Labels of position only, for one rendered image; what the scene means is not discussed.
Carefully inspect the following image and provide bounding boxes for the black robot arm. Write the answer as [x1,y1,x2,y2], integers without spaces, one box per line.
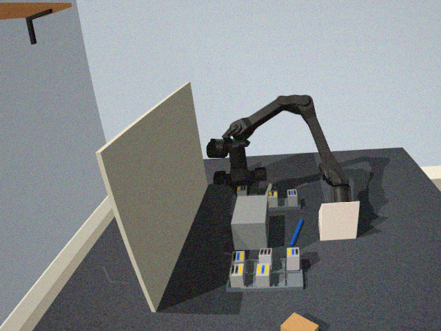
[206,94,351,203]

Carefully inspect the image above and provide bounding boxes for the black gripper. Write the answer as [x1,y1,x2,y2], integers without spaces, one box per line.
[213,157,267,196]

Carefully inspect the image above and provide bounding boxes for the blue rod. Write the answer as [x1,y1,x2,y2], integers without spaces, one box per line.
[290,219,303,245]

